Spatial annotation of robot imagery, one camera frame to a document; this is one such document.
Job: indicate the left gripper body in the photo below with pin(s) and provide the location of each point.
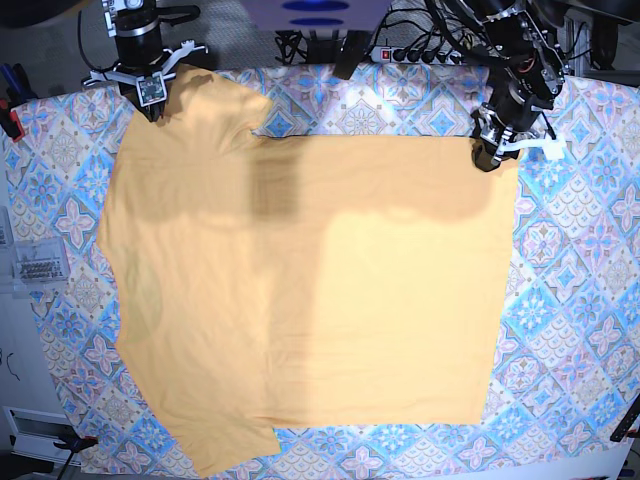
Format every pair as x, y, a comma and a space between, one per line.
513, 121

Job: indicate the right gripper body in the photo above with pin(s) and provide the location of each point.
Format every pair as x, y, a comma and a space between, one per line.
167, 68

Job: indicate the yellow T-shirt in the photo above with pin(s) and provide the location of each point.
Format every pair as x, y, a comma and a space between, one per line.
306, 281

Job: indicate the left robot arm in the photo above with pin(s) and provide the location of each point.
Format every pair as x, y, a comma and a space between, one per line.
529, 77

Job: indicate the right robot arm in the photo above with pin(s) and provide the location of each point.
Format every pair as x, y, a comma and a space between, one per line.
145, 65

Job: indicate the red black clamp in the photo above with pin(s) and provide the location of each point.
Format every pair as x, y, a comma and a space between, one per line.
10, 122

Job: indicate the white power strip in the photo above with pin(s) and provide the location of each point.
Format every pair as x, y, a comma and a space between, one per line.
403, 55

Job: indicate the clear plastic screw box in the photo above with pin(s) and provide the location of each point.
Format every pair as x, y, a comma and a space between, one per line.
40, 262

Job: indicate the black clamp right edge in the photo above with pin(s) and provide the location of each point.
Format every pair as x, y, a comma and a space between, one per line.
624, 428

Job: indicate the orange black bar clamp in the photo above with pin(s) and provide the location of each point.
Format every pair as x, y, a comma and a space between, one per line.
75, 444

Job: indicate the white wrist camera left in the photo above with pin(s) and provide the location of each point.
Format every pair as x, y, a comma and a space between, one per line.
554, 149

